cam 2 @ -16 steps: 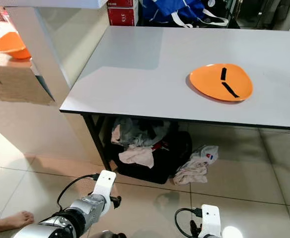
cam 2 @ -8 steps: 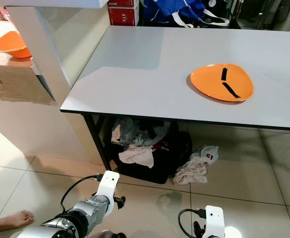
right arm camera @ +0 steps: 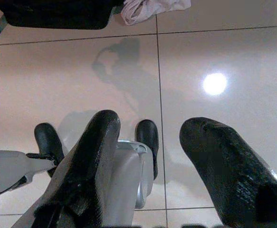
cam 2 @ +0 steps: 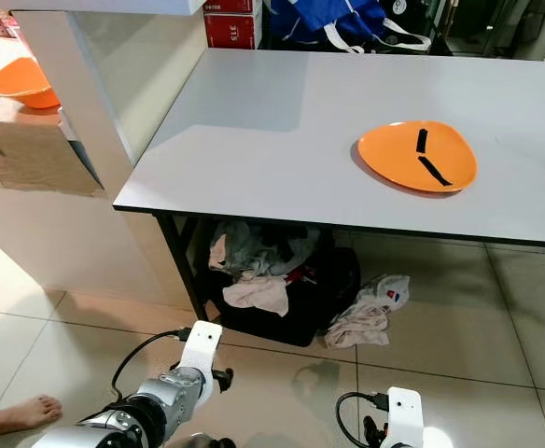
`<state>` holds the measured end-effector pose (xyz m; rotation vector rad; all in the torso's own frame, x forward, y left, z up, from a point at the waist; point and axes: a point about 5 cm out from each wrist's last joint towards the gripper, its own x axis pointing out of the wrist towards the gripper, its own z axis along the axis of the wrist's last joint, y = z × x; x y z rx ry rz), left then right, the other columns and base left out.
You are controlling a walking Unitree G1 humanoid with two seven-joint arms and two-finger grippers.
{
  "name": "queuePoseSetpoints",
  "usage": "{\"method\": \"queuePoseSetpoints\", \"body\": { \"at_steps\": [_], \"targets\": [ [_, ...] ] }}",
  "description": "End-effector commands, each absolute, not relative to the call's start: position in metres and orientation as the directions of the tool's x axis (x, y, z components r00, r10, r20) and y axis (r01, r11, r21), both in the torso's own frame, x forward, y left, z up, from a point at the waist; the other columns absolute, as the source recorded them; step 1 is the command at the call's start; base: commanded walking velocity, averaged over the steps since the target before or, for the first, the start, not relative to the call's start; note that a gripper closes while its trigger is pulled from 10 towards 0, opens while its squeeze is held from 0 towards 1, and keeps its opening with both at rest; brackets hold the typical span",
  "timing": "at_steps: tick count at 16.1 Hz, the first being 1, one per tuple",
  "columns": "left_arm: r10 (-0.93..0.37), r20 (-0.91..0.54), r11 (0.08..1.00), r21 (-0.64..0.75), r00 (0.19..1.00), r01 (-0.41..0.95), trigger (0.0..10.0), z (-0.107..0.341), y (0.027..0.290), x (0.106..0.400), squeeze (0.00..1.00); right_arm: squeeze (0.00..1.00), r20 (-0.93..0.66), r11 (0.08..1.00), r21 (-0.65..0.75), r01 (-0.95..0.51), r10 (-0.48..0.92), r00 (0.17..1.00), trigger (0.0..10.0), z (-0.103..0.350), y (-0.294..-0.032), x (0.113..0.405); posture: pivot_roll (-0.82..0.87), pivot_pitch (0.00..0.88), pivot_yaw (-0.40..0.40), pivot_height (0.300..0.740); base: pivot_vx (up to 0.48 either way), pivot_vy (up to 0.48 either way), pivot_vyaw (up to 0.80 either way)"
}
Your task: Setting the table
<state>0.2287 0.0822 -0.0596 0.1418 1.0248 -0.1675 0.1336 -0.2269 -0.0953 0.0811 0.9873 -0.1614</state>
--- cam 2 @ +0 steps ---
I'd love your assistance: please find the pink cloth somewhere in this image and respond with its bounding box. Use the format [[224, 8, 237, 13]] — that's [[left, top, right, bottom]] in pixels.
[[222, 272, 291, 319]]

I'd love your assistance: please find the black table leg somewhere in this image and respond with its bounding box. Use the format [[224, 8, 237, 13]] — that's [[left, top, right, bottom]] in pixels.
[[156, 214, 211, 324]]

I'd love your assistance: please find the grey cloth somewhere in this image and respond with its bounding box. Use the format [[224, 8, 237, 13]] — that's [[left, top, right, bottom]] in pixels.
[[209, 221, 322, 280]]

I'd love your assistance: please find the bare person's foot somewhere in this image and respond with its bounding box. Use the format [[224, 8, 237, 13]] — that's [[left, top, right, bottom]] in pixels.
[[0, 394, 63, 441]]

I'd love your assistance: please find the orange plate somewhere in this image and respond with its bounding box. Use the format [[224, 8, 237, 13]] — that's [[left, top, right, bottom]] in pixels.
[[356, 119, 479, 195]]

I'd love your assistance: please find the white counter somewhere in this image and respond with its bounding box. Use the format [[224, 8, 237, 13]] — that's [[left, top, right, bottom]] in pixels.
[[0, 35, 117, 199]]

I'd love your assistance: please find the red cardboard box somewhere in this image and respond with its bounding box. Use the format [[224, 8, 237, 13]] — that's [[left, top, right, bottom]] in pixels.
[[203, 0, 263, 50]]

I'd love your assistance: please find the orange bowl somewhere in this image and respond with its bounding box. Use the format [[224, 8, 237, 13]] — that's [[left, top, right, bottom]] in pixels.
[[0, 56, 62, 111]]

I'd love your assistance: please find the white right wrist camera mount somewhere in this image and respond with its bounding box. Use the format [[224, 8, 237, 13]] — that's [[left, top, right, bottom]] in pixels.
[[385, 387, 426, 448]]

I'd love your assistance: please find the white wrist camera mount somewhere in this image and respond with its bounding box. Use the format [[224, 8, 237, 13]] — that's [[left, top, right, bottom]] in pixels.
[[385, 387, 426, 448], [178, 320, 224, 380]]

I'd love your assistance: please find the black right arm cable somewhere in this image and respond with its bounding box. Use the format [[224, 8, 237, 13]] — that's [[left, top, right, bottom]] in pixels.
[[335, 391, 391, 448]]

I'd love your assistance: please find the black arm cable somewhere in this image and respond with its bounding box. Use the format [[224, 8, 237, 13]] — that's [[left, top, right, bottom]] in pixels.
[[110, 328, 193, 404], [335, 391, 391, 448]]

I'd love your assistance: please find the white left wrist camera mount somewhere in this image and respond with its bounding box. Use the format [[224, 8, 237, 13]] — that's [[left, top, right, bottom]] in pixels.
[[178, 320, 224, 380]]

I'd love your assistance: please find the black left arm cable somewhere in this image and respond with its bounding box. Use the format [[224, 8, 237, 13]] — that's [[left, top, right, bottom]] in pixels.
[[110, 328, 193, 404]]

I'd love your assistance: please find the blue bag with white straps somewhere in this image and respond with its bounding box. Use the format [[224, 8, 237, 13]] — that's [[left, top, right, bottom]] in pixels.
[[263, 0, 433, 53]]

